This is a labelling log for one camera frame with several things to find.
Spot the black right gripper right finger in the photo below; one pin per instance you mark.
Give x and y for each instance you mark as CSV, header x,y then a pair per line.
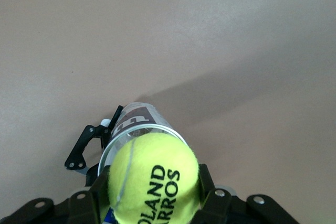
x,y
215,205

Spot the yellow-green tennis ball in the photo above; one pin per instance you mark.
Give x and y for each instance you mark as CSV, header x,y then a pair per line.
x,y
147,161

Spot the clear Wilson tennis ball can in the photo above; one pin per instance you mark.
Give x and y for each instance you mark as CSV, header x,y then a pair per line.
x,y
136,119

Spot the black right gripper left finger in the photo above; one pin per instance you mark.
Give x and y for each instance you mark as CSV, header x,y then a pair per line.
x,y
84,208

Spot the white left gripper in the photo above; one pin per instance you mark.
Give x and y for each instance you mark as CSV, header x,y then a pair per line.
x,y
92,176

